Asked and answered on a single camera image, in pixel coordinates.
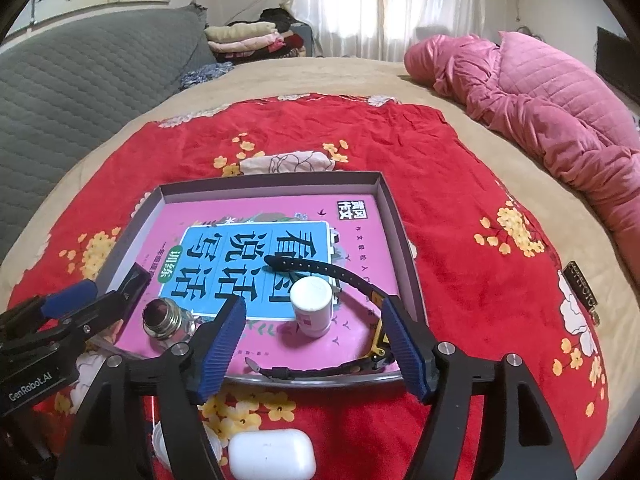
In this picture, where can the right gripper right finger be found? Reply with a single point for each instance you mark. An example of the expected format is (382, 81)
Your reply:
(519, 436)

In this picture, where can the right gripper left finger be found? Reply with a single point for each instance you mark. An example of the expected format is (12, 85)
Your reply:
(109, 438)

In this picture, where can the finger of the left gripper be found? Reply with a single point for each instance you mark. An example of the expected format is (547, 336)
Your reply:
(75, 327)
(32, 313)

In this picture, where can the black gold lipstick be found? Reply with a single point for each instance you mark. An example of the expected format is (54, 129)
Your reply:
(133, 285)

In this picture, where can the white earbuds case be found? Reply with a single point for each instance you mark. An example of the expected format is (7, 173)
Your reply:
(283, 454)

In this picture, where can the black yellow wristwatch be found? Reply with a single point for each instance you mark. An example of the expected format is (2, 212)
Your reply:
(354, 351)

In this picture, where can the small white pill bottle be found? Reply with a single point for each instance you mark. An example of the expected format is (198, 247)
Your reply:
(312, 301)

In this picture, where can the white round jar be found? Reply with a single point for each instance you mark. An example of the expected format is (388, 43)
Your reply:
(186, 447)

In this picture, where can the red floral blanket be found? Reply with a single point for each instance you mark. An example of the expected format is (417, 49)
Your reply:
(490, 277)

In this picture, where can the beige bed sheet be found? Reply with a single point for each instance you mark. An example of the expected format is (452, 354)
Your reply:
(574, 231)

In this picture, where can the grey quilted headboard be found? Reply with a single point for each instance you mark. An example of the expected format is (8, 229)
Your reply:
(67, 90)

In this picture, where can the pink exercise book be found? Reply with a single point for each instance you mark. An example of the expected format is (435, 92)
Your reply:
(200, 253)

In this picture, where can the blue patterned cloth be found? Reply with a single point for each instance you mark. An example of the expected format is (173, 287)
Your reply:
(205, 74)

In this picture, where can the grey cardboard box tray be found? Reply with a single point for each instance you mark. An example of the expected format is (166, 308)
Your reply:
(119, 261)

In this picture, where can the pink quilted duvet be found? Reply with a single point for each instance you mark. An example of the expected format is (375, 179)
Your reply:
(555, 108)

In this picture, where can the folded clothes pile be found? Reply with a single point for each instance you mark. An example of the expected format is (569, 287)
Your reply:
(276, 34)

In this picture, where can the black television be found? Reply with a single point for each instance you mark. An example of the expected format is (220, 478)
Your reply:
(618, 63)

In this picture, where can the white curtain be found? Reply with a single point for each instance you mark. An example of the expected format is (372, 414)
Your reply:
(384, 29)

